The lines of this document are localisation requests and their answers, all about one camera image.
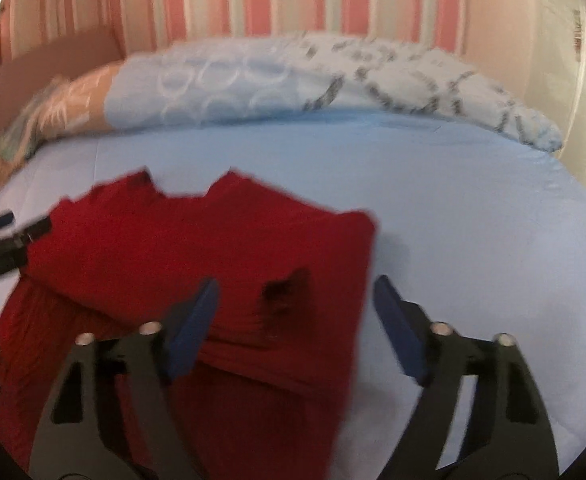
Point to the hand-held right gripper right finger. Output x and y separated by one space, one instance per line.
400 330

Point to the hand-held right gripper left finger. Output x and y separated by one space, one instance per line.
193 327

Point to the red garment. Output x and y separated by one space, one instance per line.
123 260

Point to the bed with light blue cover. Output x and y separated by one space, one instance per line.
473 235

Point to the pink headboard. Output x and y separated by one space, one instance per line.
33 62

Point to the patterned blue tan pillow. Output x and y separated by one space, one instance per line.
283 80

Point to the cream wardrobe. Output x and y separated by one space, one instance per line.
548 60

